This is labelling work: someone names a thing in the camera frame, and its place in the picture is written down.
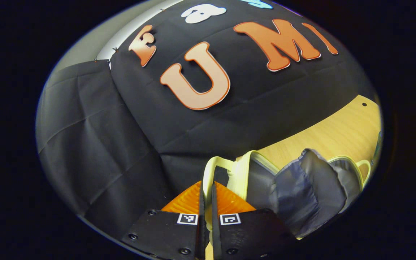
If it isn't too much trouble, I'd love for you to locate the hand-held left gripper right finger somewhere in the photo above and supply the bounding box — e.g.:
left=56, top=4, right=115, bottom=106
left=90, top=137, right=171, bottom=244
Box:
left=211, top=182, right=299, bottom=260

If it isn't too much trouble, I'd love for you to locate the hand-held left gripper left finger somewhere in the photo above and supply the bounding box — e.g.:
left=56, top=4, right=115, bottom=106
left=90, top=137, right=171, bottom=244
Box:
left=121, top=181, right=208, bottom=260

